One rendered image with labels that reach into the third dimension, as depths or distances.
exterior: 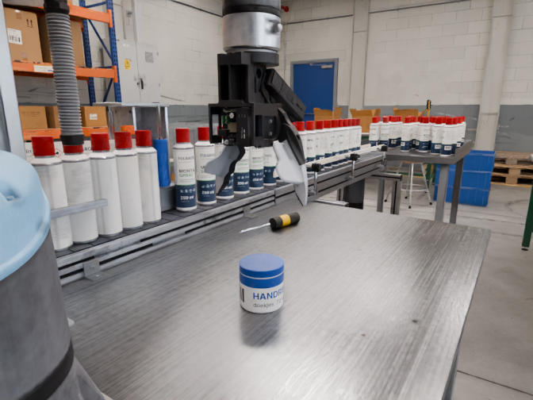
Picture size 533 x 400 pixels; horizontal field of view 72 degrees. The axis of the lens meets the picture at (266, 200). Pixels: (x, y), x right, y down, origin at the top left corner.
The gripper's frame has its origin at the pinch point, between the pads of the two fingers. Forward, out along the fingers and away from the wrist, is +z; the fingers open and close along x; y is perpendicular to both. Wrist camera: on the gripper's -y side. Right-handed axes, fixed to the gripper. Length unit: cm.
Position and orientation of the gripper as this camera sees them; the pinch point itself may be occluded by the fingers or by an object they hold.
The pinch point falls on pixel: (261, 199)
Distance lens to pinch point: 55.1
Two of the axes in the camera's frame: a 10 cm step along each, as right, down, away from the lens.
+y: -5.2, 2.0, -8.3
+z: 0.0, 9.7, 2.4
